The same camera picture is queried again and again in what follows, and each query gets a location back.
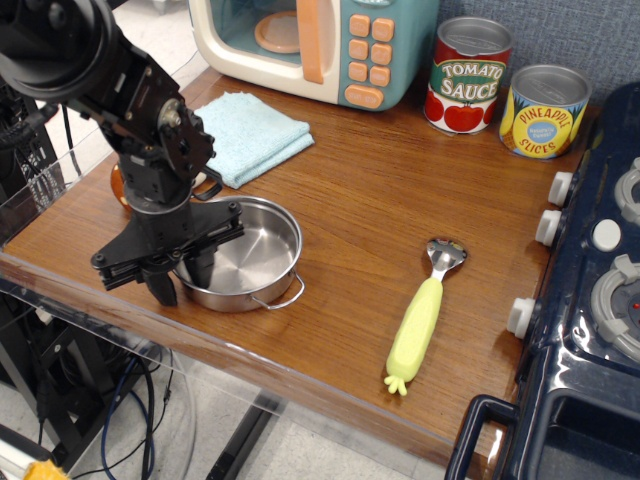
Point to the dark blue toy stove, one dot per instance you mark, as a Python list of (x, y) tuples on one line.
[(576, 414)]

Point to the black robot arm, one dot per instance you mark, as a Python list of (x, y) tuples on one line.
[(73, 53)]

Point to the plush brown mushroom toy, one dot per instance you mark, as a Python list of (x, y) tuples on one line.
[(117, 187)]

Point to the light blue folded cloth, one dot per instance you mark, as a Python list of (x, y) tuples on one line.
[(250, 136)]

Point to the toy microwave teal and cream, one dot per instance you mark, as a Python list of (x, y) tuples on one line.
[(359, 54)]

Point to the pineapple slices can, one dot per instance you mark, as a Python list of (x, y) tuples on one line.
[(544, 110)]

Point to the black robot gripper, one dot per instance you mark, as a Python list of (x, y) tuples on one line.
[(154, 243)]

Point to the black metal frame stand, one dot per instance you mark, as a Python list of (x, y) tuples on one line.
[(72, 381)]

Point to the clear acrylic table guard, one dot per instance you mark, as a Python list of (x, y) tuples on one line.
[(359, 196)]

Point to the spoon with yellow-green handle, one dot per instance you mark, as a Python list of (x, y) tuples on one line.
[(415, 332)]

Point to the tomato sauce can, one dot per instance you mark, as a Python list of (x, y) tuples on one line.
[(469, 64)]

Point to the stainless steel pot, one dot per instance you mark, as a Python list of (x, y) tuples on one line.
[(256, 270)]

